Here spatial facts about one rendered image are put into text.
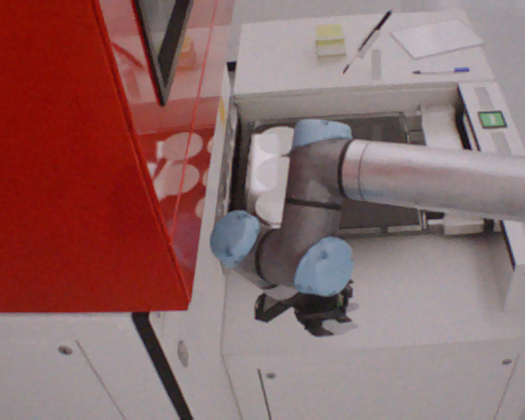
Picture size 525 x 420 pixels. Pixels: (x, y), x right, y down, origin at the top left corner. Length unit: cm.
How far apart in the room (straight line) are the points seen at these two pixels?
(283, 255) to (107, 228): 25
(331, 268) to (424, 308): 47
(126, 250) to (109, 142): 15
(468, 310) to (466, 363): 10
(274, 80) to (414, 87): 33
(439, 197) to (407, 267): 56
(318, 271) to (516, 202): 25
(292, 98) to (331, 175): 75
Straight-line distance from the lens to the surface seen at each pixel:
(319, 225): 80
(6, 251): 73
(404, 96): 154
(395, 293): 125
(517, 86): 329
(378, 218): 127
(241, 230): 85
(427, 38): 169
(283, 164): 140
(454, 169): 73
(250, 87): 153
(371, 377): 127
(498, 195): 72
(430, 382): 131
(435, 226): 134
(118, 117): 56
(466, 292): 127
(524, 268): 116
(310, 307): 101
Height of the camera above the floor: 182
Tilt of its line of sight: 44 degrees down
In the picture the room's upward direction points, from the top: 10 degrees counter-clockwise
